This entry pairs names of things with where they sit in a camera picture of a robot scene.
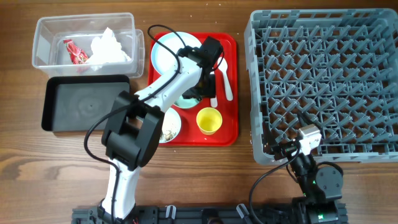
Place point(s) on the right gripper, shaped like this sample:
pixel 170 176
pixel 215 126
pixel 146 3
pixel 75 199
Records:
pixel 283 149

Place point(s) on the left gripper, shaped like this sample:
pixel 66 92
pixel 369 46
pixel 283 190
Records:
pixel 210 92

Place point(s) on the large light blue plate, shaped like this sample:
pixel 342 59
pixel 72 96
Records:
pixel 162 60

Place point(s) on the white plastic fork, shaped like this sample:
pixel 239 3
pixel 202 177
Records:
pixel 214 102

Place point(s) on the small green bowl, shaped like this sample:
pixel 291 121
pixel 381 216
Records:
pixel 186 103

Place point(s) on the yellow plastic cup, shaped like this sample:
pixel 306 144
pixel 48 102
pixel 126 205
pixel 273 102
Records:
pixel 209 120

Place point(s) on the light blue bowl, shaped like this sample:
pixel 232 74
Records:
pixel 171 126

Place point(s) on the white paper napkin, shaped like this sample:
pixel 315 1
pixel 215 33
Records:
pixel 106 49

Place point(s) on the red snack wrapper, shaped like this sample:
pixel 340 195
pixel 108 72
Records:
pixel 77 55

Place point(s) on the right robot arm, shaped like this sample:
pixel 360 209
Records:
pixel 321 182

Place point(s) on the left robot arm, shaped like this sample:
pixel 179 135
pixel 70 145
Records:
pixel 134 125

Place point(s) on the grey dishwasher rack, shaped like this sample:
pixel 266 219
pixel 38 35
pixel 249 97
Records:
pixel 338 67

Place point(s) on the clear plastic waste bin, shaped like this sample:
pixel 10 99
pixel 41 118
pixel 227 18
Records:
pixel 49 53

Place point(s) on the white plastic spoon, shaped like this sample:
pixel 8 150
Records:
pixel 223 68

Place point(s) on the red serving tray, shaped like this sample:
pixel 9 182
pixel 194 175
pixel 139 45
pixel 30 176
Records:
pixel 190 134

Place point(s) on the food scraps and rice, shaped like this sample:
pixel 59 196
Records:
pixel 169 130

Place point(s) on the black plastic tray bin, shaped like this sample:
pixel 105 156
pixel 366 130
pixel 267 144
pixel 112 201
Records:
pixel 74 103

